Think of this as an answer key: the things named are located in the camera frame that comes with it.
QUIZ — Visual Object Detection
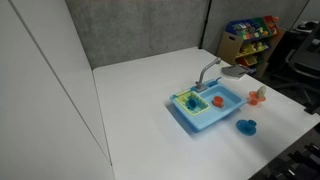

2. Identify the blue toy cup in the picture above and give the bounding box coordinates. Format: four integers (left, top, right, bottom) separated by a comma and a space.
243, 119, 258, 131

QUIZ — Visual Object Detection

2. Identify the blue toy sink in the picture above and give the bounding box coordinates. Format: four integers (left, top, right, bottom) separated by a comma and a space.
169, 78, 248, 132

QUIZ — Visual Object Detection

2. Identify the yellow green dish rack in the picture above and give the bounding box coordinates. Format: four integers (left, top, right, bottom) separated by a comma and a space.
175, 89, 211, 117

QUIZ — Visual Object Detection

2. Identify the blue plate in rack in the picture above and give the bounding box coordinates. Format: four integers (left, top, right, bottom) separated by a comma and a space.
185, 96, 201, 112

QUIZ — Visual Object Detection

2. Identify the grey toy faucet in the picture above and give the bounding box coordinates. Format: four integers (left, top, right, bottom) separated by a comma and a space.
195, 57, 222, 93

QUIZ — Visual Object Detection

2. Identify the grey metal mounting plate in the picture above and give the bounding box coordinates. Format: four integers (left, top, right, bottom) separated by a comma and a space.
221, 64, 250, 81

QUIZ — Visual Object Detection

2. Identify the black pole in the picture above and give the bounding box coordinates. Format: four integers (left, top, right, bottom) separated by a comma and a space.
198, 0, 213, 50

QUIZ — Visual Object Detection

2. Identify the wooden toy shelf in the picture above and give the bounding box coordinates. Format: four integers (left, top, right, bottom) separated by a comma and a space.
216, 14, 287, 79

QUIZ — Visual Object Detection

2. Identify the blue toy saucer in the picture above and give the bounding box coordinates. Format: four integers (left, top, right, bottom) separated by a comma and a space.
236, 119, 258, 137

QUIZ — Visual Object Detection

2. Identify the red toy bin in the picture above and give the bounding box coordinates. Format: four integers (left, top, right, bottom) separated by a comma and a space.
237, 54, 259, 68
263, 14, 280, 34

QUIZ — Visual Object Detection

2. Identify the orange toy plate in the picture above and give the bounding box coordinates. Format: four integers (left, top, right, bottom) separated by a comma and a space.
248, 90, 268, 106

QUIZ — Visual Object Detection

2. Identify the yellow toy bin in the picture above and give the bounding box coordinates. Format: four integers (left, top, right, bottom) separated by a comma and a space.
237, 42, 260, 58

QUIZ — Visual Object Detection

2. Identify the blue toy bin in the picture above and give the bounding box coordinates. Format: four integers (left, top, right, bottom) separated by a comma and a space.
225, 20, 255, 38

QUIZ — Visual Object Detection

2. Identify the white toy food piece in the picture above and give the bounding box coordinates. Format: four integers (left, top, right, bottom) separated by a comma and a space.
255, 85, 268, 100

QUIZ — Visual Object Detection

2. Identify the green toy bin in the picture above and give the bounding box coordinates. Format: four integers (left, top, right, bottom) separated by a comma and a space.
250, 17, 268, 36

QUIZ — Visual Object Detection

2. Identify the black office chair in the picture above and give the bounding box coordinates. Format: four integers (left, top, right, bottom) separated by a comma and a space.
269, 21, 320, 114

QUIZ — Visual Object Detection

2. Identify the black equipment frame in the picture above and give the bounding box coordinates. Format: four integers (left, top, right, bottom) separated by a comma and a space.
248, 123, 320, 180

